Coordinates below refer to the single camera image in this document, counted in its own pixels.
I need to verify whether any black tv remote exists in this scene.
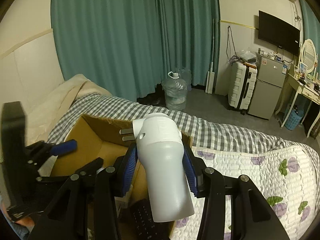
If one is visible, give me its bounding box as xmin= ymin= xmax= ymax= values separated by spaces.
xmin=130 ymin=199 xmax=163 ymax=240

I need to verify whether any white plug-in device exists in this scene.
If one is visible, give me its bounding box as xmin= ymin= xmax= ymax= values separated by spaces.
xmin=119 ymin=113 xmax=194 ymax=223

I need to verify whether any person's left hand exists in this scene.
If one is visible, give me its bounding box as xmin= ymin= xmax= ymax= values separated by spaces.
xmin=10 ymin=217 xmax=35 ymax=230

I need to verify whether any cream pillow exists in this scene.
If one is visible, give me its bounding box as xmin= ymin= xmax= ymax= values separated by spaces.
xmin=25 ymin=74 xmax=112 ymax=145

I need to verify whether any floral quilted bedspread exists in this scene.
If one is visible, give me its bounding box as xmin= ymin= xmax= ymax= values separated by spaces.
xmin=193 ymin=145 xmax=319 ymax=239

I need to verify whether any grey checked bed sheet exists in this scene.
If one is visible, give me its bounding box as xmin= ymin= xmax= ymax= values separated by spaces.
xmin=47 ymin=93 xmax=320 ymax=163

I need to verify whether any blue laundry basket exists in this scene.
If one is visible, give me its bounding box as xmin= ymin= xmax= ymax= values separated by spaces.
xmin=284 ymin=105 xmax=304 ymax=131

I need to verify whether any clear water jug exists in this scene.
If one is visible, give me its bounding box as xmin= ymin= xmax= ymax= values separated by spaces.
xmin=162 ymin=72 xmax=188 ymax=111

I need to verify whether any green curtain left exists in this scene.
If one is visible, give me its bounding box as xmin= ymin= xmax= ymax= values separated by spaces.
xmin=50 ymin=0 xmax=220 ymax=101

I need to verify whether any green curtain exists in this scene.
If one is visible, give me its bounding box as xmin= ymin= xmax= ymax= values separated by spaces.
xmin=297 ymin=0 xmax=320 ymax=63
xmin=50 ymin=0 xmax=220 ymax=101

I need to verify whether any white dressing table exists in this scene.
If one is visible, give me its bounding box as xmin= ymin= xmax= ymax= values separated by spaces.
xmin=275 ymin=67 xmax=319 ymax=128

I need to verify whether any white suitcase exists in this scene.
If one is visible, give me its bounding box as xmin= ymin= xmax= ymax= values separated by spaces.
xmin=228 ymin=61 xmax=258 ymax=115

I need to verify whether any white mop pole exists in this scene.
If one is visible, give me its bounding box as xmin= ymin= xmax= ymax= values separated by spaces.
xmin=205 ymin=19 xmax=215 ymax=94

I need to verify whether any silver mini fridge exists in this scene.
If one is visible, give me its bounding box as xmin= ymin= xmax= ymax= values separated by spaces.
xmin=248 ymin=54 xmax=287 ymax=120

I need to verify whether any oval vanity mirror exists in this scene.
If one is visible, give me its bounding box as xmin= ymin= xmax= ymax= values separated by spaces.
xmin=299 ymin=38 xmax=317 ymax=75

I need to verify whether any green curtain right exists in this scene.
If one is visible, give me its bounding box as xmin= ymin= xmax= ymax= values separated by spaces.
xmin=297 ymin=0 xmax=320 ymax=63

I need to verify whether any black wall television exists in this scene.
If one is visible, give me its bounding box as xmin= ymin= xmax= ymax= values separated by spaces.
xmin=258 ymin=10 xmax=300 ymax=56

